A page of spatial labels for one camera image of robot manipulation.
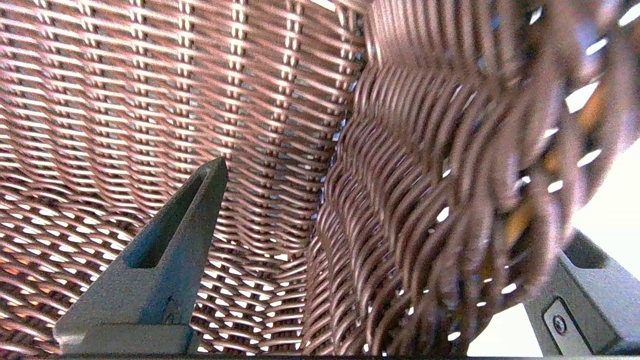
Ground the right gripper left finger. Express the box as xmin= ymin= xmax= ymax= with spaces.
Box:
xmin=53 ymin=157 xmax=230 ymax=355

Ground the dark brown wicker basket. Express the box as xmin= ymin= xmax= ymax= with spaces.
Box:
xmin=0 ymin=0 xmax=640 ymax=357

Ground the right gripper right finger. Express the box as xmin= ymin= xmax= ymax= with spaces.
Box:
xmin=524 ymin=230 xmax=640 ymax=357

